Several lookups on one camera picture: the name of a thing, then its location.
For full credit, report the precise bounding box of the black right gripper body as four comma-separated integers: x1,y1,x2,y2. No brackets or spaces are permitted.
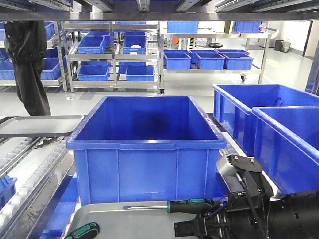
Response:
174,192,274,239

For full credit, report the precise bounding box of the green black screwdriver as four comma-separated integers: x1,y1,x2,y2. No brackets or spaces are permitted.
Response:
123,198,215,214
64,222,100,239

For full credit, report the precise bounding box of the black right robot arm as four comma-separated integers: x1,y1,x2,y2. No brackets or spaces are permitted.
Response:
174,190,319,239

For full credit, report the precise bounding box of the silver metal tray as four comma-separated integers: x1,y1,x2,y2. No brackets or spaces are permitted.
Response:
66,201,196,239

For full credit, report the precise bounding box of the grey tray on rollers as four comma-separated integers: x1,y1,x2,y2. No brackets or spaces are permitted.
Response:
0,115,84,138

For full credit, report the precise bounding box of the near right blue bin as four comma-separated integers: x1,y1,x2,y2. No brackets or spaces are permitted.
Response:
252,106,319,194

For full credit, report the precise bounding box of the right blue plastic bin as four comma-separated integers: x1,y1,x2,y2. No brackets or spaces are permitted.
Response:
212,84,319,156

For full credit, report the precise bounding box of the central blue plastic bin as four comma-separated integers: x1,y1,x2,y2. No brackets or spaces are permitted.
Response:
67,96,226,205

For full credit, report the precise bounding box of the steel trolley rack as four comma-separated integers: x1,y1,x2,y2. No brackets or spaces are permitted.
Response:
159,32,272,95

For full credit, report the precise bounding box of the person in black clothes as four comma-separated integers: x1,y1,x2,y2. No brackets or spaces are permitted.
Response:
4,21,51,116

